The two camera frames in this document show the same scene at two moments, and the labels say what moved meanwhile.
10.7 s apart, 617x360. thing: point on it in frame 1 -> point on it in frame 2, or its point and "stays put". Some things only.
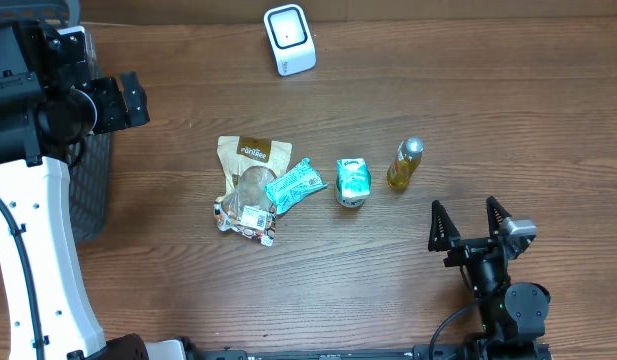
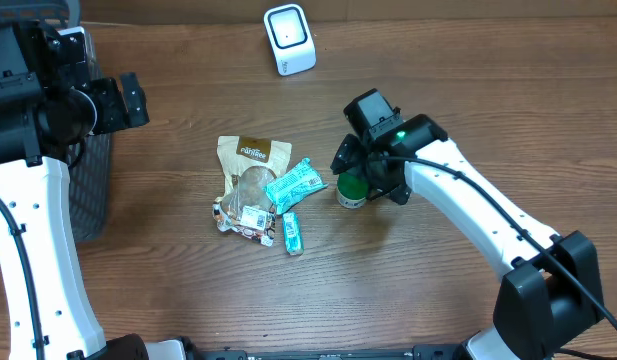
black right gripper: x=472 y=250 -> x=363 y=167
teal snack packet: x=293 y=186 stays put
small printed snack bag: x=253 y=222 stays put
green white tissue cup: x=353 y=182 stays put
